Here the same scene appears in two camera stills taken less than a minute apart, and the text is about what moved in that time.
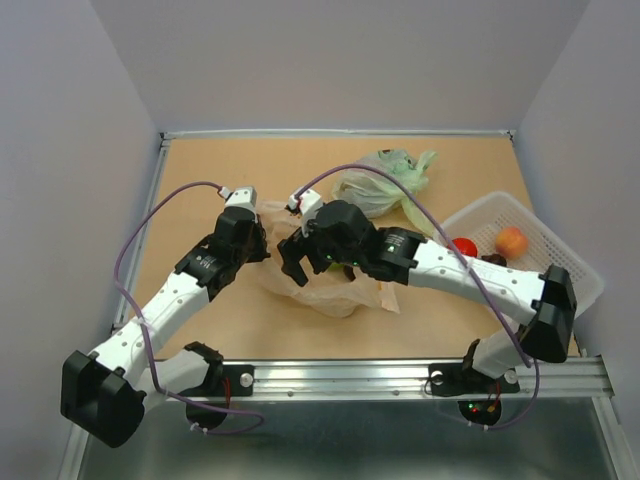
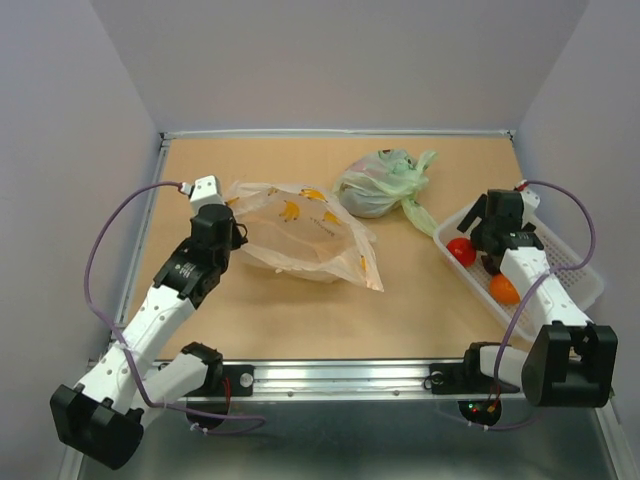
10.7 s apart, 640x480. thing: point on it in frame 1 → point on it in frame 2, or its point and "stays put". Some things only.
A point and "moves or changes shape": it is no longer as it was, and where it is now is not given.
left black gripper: (260, 253) → (237, 238)
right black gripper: (294, 249) → (477, 211)
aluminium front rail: (581, 378) stays put
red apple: (511, 241) moves or changes shape
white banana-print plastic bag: (329, 292) moves or changes shape
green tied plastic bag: (378, 193) stays put
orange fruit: (465, 246) moves or changes shape
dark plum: (496, 258) stays put
